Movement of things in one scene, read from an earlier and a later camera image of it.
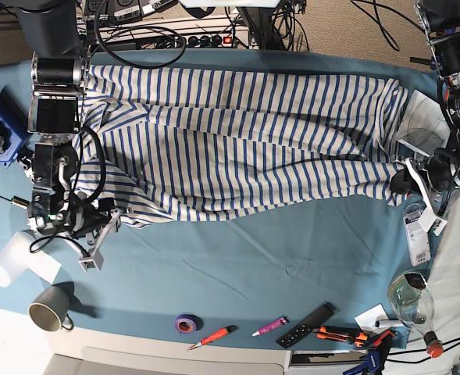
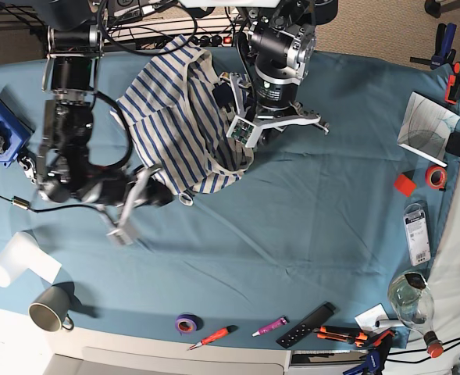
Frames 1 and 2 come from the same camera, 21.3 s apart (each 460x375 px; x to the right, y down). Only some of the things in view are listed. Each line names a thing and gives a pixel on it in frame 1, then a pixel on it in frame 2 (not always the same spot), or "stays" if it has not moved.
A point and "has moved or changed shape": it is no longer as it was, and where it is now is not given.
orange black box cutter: [347, 333] stays
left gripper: [424, 176] -> [251, 123]
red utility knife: [228, 330] stays
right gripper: [101, 216] -> [141, 189]
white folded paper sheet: [423, 126] stays
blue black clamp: [375, 358] stays
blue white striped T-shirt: [157, 145] has moved or changed shape
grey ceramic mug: [50, 308] stays
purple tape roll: [187, 323] stays
